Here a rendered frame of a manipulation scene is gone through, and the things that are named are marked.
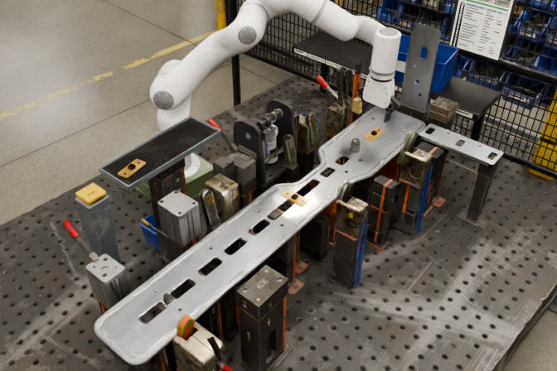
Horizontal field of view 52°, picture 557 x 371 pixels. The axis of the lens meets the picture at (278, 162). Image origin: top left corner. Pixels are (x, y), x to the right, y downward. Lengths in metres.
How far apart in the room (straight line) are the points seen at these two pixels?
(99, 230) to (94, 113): 2.62
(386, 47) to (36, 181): 2.46
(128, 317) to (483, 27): 1.67
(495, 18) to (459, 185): 0.67
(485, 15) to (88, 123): 2.75
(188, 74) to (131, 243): 0.64
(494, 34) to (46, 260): 1.84
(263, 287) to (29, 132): 2.93
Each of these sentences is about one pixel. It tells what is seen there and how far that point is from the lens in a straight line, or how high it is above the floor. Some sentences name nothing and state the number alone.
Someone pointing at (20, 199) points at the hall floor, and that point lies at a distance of 3.65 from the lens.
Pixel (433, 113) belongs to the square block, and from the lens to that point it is 2.26.
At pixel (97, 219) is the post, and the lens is 1.69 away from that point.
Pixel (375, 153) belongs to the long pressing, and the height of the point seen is 1.00.
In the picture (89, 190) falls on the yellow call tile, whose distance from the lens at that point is 1.68.
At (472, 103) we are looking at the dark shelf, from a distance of 2.36.
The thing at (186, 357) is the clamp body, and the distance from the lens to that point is 1.41.
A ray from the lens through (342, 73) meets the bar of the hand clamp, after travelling 2.10.
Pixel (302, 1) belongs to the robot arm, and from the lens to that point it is 1.85.
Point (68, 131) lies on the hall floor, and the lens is 4.14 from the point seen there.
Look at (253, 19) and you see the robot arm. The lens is 1.85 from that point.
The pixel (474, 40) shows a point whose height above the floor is 1.20.
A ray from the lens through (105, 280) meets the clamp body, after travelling 1.56.
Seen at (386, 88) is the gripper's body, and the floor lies 1.22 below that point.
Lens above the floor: 2.19
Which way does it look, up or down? 37 degrees down
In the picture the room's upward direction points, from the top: straight up
